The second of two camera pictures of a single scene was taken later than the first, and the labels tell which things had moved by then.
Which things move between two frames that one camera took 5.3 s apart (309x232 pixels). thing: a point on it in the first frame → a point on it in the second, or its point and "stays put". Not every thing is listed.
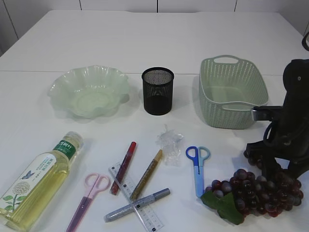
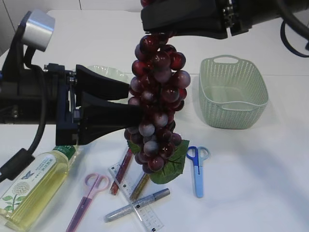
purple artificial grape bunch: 244,194 → 159,81
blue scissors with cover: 198,155 stays put
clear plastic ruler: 145,213 stays put
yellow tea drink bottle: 31,190 stays put
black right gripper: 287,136 → 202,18
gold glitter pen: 138,192 stays put
